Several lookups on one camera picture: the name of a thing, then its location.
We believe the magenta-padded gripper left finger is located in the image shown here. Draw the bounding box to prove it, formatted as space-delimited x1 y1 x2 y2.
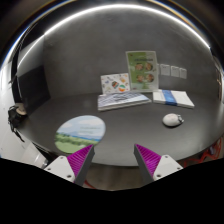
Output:
44 144 96 187

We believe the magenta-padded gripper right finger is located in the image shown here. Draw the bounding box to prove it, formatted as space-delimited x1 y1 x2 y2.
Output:
133 143 184 186

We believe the white panda-print computer mouse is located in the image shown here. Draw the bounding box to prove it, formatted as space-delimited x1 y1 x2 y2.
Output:
162 113 185 128

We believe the round landscape-print mouse pad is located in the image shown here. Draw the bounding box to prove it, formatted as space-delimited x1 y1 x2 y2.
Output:
54 115 107 155

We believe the grey striped cover book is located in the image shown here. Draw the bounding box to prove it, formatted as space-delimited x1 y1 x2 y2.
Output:
97 91 152 112

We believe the white book with blue band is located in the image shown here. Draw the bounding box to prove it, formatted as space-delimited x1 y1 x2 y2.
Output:
152 88 196 110

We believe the white card with colourful stickers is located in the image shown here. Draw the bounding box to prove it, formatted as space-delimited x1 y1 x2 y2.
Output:
100 72 131 95

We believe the black flat panel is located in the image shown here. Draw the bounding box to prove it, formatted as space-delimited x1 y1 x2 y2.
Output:
16 64 52 116

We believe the green food menu sign stand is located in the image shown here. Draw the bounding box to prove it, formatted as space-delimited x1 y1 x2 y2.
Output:
125 50 159 93

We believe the orange cable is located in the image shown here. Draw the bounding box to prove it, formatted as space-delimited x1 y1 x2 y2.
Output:
181 138 223 168

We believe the white wall socket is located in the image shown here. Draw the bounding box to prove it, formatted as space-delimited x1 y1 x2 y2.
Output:
160 63 171 77
170 65 181 78
179 67 188 80

